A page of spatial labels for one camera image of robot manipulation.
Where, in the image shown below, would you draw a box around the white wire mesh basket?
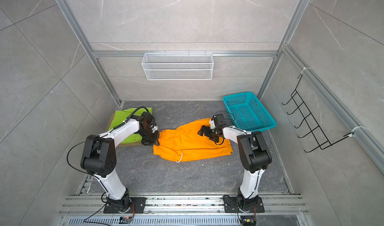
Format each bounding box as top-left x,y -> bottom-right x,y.
142,53 -> 214,81

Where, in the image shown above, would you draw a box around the orange shorts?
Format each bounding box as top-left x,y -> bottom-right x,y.
153,119 -> 233,163

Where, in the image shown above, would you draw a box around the yellow black connector right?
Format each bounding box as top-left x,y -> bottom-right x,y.
239,216 -> 257,226

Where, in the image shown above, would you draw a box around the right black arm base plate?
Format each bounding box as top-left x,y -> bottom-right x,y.
223,195 -> 265,214

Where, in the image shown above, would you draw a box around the small green circuit board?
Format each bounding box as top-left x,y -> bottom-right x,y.
119,216 -> 134,224

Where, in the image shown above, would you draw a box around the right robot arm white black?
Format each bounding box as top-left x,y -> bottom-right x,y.
198,126 -> 272,213

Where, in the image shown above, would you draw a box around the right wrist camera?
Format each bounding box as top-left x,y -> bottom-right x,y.
210,114 -> 228,130

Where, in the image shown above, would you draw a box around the teal plastic basket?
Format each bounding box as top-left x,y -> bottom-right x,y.
223,92 -> 277,132

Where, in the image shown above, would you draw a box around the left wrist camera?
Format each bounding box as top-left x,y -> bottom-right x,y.
141,112 -> 156,128

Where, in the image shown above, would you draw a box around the lime green shorts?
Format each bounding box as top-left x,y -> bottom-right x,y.
108,108 -> 142,144

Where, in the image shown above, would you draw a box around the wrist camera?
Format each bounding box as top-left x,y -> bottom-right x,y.
210,114 -> 228,130
141,112 -> 156,128

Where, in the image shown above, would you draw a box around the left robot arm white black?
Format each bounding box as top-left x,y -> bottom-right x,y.
81,115 -> 159,213

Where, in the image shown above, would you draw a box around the khaki tan shorts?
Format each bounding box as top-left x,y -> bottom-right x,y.
118,142 -> 142,148

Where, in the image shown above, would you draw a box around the aluminium frame rail front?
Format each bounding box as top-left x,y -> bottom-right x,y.
58,194 -> 308,215

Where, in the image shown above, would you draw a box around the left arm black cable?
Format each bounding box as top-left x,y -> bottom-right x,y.
121,105 -> 151,128

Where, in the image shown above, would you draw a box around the black wire hook rack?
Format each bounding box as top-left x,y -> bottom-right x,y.
281,74 -> 355,154

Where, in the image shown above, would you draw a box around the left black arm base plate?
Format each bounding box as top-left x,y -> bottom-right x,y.
103,197 -> 147,214

